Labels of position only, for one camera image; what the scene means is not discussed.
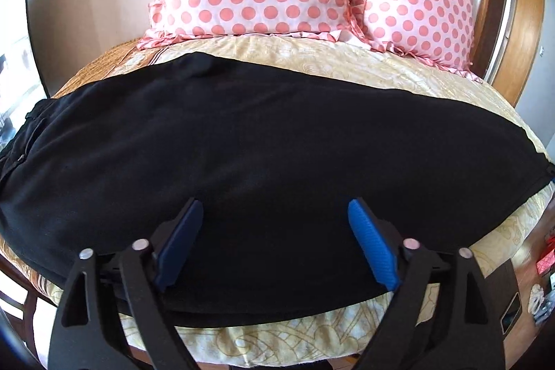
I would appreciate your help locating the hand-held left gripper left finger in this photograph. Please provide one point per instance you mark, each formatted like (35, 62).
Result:
(177, 242)

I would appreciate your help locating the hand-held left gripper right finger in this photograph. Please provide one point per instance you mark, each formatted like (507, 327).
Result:
(373, 244)

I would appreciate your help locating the black pants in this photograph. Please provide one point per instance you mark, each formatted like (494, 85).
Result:
(260, 162)

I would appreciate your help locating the red box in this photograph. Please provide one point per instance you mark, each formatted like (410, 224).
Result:
(547, 255)

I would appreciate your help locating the white crumpled object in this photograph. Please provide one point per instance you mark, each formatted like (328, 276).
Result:
(537, 303)

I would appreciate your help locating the bed with cream patterned sheet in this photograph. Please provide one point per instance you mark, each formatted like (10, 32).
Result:
(347, 62)

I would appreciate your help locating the wooden wardrobe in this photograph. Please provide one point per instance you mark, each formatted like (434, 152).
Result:
(518, 19)

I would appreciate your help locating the dark wooden bed frame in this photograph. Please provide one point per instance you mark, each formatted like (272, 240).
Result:
(19, 300)

